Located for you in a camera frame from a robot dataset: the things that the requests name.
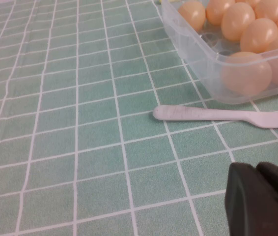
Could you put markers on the pink plastic knife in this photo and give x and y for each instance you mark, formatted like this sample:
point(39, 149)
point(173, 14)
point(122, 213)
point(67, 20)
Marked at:
point(202, 114)

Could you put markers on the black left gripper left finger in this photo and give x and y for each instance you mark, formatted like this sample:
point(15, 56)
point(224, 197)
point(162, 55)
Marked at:
point(252, 211)

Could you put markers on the clear plastic egg box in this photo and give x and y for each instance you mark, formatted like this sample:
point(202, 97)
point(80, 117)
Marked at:
point(193, 49)

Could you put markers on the green checked tablecloth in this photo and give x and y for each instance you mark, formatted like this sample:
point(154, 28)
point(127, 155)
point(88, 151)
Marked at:
point(55, 147)

